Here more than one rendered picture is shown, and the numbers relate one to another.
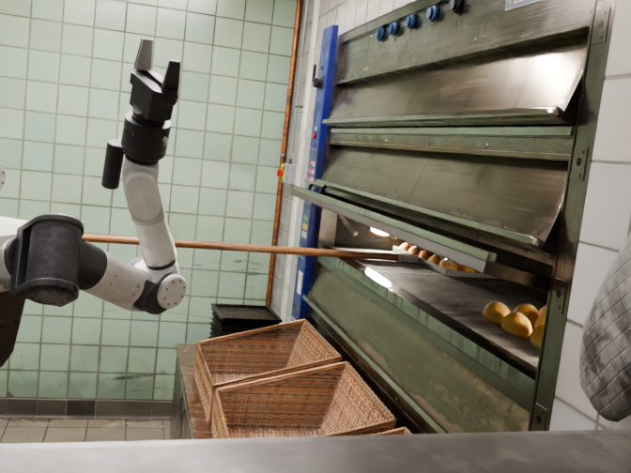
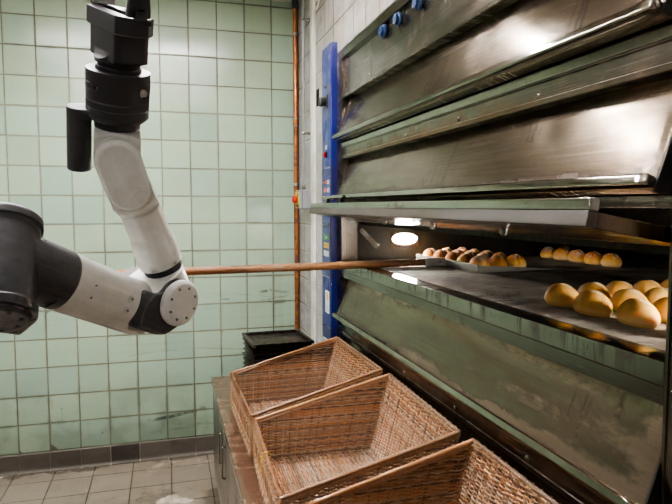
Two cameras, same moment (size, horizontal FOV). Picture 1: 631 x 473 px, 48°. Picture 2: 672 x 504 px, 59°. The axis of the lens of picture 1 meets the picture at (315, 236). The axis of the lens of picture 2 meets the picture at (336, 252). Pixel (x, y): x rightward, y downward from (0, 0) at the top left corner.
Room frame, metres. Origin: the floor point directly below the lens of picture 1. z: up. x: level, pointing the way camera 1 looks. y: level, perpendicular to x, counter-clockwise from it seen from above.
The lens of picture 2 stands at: (0.51, 0.05, 1.42)
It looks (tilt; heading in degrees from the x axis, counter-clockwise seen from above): 4 degrees down; 359
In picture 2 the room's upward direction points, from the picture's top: straight up
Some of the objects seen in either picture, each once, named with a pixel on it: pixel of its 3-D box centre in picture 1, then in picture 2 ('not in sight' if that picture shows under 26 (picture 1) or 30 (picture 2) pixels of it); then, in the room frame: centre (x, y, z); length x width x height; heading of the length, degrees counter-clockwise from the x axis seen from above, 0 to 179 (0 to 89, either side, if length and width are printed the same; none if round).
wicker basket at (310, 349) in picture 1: (262, 366); (300, 389); (2.77, 0.15, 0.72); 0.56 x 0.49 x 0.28; 16
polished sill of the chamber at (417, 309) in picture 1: (393, 294); (434, 293); (2.30, -0.28, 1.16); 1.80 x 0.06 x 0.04; 15
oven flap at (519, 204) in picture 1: (401, 177); (428, 167); (2.29, -0.25, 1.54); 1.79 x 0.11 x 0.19; 15
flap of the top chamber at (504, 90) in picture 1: (411, 96); (429, 77); (2.29, -0.25, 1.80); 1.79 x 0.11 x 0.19; 15
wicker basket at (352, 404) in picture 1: (295, 424); (344, 449); (2.20, 0.00, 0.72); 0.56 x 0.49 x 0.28; 13
